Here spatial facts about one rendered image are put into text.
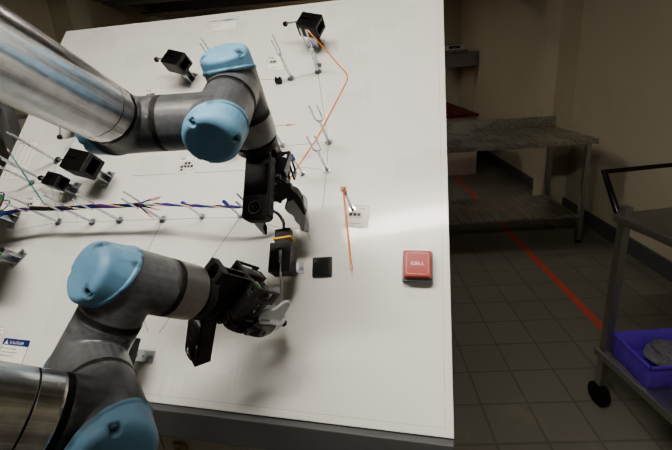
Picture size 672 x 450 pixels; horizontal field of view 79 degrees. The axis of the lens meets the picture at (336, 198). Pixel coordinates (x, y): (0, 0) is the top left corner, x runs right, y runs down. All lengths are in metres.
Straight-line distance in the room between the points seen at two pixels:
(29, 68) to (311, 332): 0.60
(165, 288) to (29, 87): 0.25
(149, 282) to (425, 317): 0.48
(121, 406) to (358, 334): 0.47
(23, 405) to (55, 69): 0.28
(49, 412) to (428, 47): 0.97
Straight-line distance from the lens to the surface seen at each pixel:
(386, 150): 0.92
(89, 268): 0.53
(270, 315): 0.71
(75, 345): 0.55
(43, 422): 0.44
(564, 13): 4.26
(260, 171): 0.68
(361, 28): 1.15
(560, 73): 4.26
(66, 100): 0.48
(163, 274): 0.54
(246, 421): 0.85
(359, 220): 0.85
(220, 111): 0.52
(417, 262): 0.78
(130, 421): 0.43
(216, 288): 0.60
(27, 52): 0.44
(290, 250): 0.77
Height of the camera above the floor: 1.45
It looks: 17 degrees down
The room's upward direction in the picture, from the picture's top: 4 degrees counter-clockwise
